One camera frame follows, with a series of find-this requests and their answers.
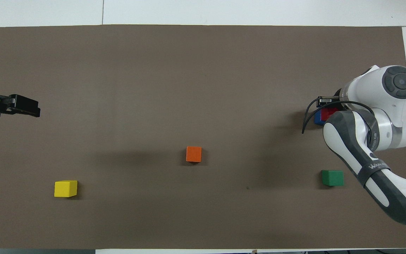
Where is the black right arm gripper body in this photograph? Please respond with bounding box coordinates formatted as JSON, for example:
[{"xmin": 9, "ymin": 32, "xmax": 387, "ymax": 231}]
[{"xmin": 331, "ymin": 89, "xmax": 344, "ymax": 109}]

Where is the red cube block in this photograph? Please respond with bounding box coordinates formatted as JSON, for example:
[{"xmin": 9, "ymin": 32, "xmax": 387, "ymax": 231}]
[{"xmin": 321, "ymin": 108, "xmax": 341, "ymax": 122}]

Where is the green cube block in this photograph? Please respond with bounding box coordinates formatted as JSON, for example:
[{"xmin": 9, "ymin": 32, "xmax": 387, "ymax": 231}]
[{"xmin": 321, "ymin": 170, "xmax": 344, "ymax": 186}]

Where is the yellow cube block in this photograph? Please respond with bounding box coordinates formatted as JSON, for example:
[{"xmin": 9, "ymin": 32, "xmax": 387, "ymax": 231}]
[{"xmin": 54, "ymin": 180, "xmax": 78, "ymax": 198}]

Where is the orange cube block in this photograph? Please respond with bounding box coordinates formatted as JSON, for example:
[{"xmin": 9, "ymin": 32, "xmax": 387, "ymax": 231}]
[{"xmin": 186, "ymin": 146, "xmax": 202, "ymax": 163}]

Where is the brown table mat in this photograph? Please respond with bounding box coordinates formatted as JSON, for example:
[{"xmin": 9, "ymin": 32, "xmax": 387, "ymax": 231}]
[{"xmin": 0, "ymin": 25, "xmax": 406, "ymax": 250}]

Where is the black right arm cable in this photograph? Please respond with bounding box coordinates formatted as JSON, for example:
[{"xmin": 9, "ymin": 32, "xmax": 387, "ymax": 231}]
[{"xmin": 302, "ymin": 101, "xmax": 377, "ymax": 134}]

